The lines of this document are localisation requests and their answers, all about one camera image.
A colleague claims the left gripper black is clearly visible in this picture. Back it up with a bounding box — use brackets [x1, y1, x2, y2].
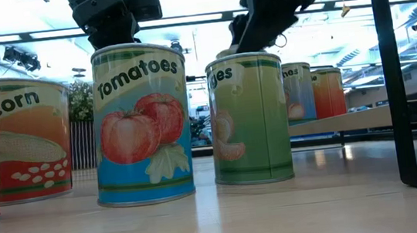
[63, 0, 167, 53]

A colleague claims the peaches label tin can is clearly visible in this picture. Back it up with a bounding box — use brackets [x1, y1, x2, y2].
[281, 60, 318, 127]

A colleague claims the orange label tin can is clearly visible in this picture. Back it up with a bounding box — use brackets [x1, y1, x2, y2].
[309, 65, 349, 121]

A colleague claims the oranges label green tin can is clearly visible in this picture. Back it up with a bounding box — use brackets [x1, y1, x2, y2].
[202, 49, 297, 189]

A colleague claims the tomatoes label tin can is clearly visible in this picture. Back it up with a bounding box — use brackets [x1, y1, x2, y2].
[80, 36, 201, 211]

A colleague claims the corn label tin can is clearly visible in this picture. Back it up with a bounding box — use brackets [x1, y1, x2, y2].
[0, 71, 81, 207]

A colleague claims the black horizontal overhead beam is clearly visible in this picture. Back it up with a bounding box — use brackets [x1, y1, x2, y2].
[0, 0, 417, 47]

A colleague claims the small potted green plant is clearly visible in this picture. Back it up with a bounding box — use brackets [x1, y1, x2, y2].
[63, 78, 102, 172]

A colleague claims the black ceiling spotlight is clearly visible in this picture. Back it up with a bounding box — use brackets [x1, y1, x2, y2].
[1, 43, 42, 76]

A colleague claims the distant dark workstation equipment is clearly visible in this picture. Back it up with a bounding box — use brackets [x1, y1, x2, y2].
[187, 103, 215, 148]

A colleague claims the wooden tray board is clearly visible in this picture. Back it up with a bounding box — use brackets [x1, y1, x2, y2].
[275, 0, 417, 202]

